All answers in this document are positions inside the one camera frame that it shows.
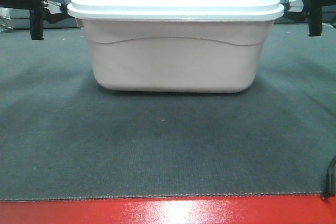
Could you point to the white plastic bin with lid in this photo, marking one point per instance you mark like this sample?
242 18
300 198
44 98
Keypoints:
210 46

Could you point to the dark grey fabric mat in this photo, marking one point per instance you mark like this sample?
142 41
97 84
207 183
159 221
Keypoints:
65 137

